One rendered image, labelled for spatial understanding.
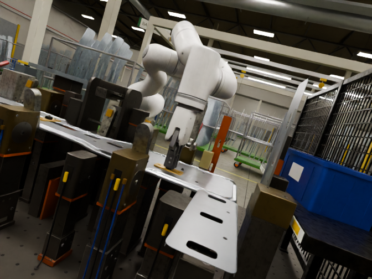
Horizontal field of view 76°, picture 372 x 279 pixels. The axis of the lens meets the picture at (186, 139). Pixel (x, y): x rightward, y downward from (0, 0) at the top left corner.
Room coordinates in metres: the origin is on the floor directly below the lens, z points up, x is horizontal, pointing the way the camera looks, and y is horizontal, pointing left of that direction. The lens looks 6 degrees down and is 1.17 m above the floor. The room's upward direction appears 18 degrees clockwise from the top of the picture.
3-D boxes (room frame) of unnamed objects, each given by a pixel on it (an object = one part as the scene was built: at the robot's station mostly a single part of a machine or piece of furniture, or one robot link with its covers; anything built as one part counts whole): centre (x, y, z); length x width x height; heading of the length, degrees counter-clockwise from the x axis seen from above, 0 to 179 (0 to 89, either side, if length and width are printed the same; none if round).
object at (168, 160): (0.64, 0.02, 1.04); 0.03 x 0.03 x 0.07; 79
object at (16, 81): (1.04, 0.76, 0.90); 0.13 x 0.08 x 0.41; 169
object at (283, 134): (0.66, -0.25, 1.17); 0.12 x 0.01 x 0.34; 169
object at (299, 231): (0.83, -0.45, 1.01); 0.90 x 0.22 x 0.03; 169
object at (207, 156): (0.83, -0.09, 0.88); 0.04 x 0.04 x 0.37; 79
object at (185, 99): (0.67, 0.02, 1.20); 0.09 x 0.08 x 0.03; 169
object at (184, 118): (0.67, 0.02, 1.14); 0.10 x 0.07 x 0.11; 169
